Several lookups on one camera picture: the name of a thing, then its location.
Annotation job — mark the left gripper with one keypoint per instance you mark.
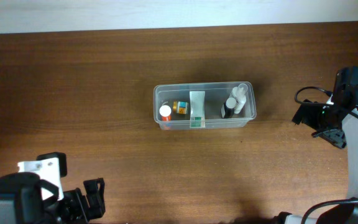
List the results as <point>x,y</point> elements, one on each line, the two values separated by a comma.
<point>83,209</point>

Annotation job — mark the white green tube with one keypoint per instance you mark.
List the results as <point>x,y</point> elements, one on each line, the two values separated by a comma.
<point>197,109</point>

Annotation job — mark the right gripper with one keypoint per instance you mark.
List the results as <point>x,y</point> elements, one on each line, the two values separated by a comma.
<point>336,137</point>

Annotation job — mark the small gold-lid jar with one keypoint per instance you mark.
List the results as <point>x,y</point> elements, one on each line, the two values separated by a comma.
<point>180,107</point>

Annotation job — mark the clear plastic container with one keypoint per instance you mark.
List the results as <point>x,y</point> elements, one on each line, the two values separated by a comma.
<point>215,95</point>

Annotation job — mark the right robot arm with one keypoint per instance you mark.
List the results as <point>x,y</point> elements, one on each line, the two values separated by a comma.
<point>343,99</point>

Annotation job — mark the clear white spray bottle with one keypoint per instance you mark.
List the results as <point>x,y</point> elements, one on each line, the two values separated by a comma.
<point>239,94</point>

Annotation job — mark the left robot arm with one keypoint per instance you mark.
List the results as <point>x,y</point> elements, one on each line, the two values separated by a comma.
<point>35,194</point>

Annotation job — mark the dark bottle white cap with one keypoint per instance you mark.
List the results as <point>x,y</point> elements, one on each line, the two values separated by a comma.
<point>228,108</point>

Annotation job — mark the orange tube white cap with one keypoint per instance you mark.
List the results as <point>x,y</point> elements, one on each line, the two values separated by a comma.
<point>165,112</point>

